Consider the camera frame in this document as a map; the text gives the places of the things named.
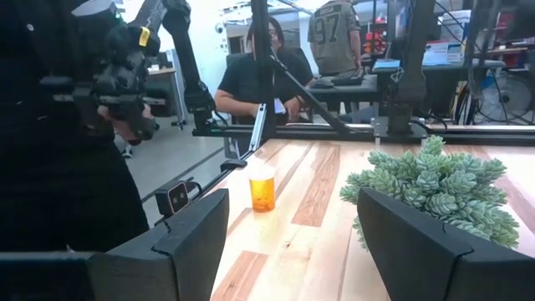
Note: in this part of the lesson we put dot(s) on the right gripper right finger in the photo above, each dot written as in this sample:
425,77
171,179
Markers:
426,259

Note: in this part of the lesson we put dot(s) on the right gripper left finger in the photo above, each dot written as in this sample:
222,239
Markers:
184,259

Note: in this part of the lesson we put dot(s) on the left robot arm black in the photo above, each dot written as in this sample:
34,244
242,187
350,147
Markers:
407,83

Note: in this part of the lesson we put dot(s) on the amber pill bottle white cap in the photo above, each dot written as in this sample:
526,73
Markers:
262,194

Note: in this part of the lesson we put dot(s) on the artificial succulent in patterned pot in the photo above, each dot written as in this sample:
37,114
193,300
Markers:
439,188

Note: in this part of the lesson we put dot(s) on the person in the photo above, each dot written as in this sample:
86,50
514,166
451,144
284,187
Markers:
334,37
62,188
242,79

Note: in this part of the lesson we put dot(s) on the person's hand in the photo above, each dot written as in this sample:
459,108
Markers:
110,121

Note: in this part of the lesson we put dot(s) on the background desk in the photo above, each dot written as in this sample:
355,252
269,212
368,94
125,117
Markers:
163,90

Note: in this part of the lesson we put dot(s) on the white floor fan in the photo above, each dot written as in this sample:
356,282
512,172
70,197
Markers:
507,98

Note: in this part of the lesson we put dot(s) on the dark grey office desk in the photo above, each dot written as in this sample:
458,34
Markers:
355,93

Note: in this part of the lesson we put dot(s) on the black keyboard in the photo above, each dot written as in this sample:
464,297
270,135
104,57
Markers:
349,78

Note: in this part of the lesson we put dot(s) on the blue and white box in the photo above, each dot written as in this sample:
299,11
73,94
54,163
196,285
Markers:
436,54

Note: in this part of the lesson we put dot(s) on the small table-level camera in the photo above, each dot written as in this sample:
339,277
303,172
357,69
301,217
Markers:
173,198

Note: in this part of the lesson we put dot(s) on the white wall camera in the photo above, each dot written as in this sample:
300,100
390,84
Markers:
219,28

